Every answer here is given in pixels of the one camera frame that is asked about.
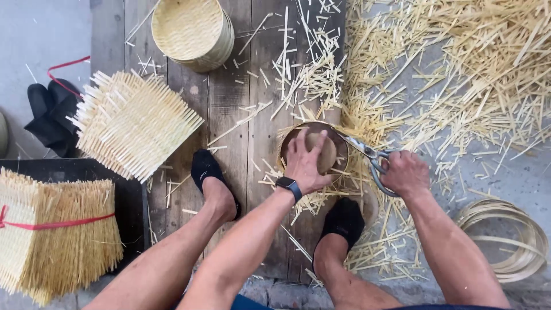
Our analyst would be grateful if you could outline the person's leg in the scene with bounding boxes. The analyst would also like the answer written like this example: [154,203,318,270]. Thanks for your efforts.
[312,232,404,310]
[82,176,238,310]

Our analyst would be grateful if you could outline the person's right hand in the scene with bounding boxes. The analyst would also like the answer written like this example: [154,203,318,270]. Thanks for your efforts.
[381,150,431,199]

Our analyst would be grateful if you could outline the black smartwatch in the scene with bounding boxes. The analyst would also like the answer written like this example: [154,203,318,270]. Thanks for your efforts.
[275,176,304,203]

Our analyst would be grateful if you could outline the black left sock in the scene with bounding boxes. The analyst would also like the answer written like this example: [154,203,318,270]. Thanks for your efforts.
[190,149,242,222]

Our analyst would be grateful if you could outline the coil of bamboo hoops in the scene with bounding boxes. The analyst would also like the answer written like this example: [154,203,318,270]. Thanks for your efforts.
[455,198,550,284]

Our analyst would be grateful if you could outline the stack of round bamboo trays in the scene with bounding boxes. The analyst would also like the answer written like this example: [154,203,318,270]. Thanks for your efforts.
[151,0,236,73]

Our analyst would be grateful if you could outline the black low table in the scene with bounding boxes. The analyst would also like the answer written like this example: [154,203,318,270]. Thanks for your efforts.
[0,158,150,273]

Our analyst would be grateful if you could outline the tied bundle of woven mats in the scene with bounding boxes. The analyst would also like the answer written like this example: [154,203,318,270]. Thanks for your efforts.
[0,167,125,307]

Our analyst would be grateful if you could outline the black right sock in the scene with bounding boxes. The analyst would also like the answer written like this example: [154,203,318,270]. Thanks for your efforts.
[312,197,366,276]

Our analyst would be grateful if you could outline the large metal scissors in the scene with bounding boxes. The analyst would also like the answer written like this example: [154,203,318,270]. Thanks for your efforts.
[335,131,403,199]

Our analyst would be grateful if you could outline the heap of bamboo strip offcuts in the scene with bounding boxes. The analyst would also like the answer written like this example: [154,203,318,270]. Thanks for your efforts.
[338,0,551,282]

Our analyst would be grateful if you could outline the person's left leg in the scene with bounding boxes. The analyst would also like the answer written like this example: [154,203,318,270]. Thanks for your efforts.
[82,176,238,310]

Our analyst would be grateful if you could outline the person's right leg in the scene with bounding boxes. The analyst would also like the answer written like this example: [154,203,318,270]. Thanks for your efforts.
[312,232,404,310]

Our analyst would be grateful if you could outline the loose red string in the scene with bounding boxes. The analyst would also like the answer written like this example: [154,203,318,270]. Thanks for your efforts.
[47,55,91,99]

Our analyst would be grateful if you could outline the pair of black slippers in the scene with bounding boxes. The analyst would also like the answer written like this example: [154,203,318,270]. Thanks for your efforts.
[24,78,83,159]

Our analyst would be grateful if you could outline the wooden plank board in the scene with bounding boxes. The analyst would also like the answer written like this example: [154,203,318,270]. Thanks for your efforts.
[90,0,348,281]

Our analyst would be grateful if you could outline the black sock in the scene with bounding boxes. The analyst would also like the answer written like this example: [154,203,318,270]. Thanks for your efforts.
[190,149,242,222]
[312,197,366,276]

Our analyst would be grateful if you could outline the stack of square woven mats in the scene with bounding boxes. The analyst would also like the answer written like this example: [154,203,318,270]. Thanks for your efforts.
[66,70,205,184]

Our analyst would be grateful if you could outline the red string around bundle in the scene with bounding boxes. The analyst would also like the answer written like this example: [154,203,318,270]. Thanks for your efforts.
[0,204,117,231]

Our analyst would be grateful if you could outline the person's left hand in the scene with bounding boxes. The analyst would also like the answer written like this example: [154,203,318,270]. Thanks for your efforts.
[284,127,334,195]

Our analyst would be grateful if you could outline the round wooden mould with knob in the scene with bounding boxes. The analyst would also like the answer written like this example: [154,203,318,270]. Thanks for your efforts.
[279,121,350,182]

